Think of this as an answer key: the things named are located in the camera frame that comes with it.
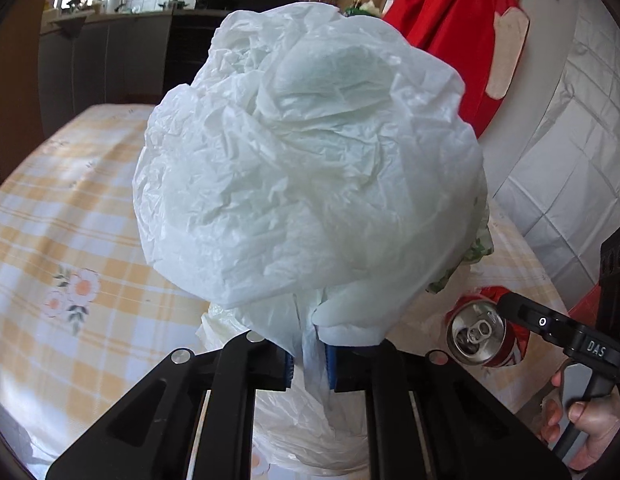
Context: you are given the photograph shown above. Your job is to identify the red aluminium can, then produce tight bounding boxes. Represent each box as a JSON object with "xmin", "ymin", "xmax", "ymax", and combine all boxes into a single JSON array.
[{"xmin": 444, "ymin": 286, "xmax": 530, "ymax": 367}]

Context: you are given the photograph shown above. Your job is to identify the person's right hand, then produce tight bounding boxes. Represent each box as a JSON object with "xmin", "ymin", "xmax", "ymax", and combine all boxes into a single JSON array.
[{"xmin": 537, "ymin": 388, "xmax": 620, "ymax": 472}]

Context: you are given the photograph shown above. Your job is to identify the white plastic bag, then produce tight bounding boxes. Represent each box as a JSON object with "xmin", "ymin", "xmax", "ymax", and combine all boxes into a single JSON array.
[{"xmin": 132, "ymin": 3, "xmax": 488, "ymax": 356}]

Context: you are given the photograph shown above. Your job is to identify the red hanging apron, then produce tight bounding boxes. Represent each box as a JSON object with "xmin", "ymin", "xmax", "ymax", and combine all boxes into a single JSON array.
[{"xmin": 383, "ymin": 0, "xmax": 530, "ymax": 136}]

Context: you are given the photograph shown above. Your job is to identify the black oven unit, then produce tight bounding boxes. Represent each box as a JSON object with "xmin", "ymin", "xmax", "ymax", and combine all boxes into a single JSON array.
[{"xmin": 163, "ymin": 0, "xmax": 299, "ymax": 91}]

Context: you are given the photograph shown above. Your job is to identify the yellow checked floral tablecloth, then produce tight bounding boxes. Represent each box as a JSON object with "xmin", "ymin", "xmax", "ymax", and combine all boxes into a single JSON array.
[{"xmin": 0, "ymin": 103, "xmax": 572, "ymax": 480}]

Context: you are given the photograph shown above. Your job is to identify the grey kitchen cabinets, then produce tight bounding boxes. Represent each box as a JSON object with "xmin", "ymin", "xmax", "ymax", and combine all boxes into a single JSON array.
[{"xmin": 37, "ymin": 13, "xmax": 172, "ymax": 138}]

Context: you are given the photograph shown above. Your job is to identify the white quilted cover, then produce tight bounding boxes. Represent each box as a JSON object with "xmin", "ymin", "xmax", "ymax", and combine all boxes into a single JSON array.
[{"xmin": 496, "ymin": 0, "xmax": 620, "ymax": 308}]

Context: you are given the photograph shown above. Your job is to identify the clear thin plastic bag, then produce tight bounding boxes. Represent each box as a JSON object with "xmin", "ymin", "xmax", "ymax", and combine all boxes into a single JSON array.
[{"xmin": 197, "ymin": 303, "xmax": 371, "ymax": 478}]

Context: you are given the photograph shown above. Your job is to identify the red plastic crate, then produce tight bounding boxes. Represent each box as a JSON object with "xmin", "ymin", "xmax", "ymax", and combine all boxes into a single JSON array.
[{"xmin": 569, "ymin": 285, "xmax": 601, "ymax": 323}]

